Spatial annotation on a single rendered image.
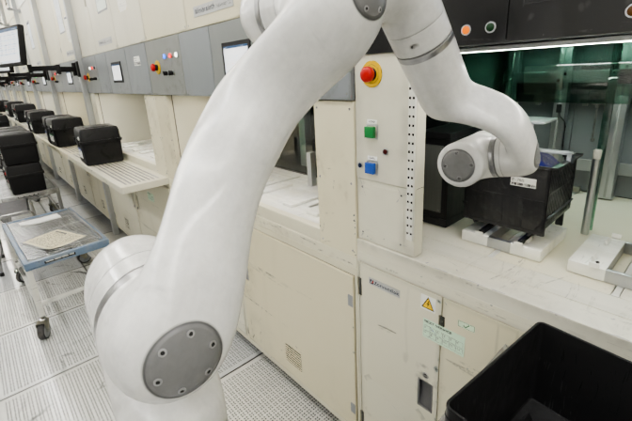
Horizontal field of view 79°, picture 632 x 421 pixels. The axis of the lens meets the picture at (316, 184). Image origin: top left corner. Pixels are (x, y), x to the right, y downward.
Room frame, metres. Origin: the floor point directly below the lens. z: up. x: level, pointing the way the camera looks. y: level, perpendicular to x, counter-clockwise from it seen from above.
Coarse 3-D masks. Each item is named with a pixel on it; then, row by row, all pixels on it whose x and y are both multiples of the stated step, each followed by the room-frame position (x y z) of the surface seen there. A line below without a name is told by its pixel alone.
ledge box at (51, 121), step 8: (48, 120) 3.61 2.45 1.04; (56, 120) 3.54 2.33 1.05; (64, 120) 3.58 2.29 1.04; (72, 120) 3.63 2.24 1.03; (80, 120) 3.67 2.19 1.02; (48, 128) 3.61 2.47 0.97; (56, 128) 3.53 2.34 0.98; (64, 128) 3.56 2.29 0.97; (72, 128) 3.61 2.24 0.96; (56, 136) 3.52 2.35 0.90; (64, 136) 3.56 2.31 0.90; (56, 144) 3.53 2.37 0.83; (64, 144) 3.55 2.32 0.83; (72, 144) 3.60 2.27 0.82
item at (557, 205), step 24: (552, 120) 0.98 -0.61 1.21; (552, 168) 0.87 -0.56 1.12; (480, 192) 0.99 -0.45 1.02; (504, 192) 0.95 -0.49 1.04; (528, 192) 0.90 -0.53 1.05; (552, 192) 0.88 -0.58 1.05; (480, 216) 0.99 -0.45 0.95; (504, 216) 0.94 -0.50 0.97; (528, 216) 0.90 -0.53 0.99; (552, 216) 0.90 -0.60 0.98
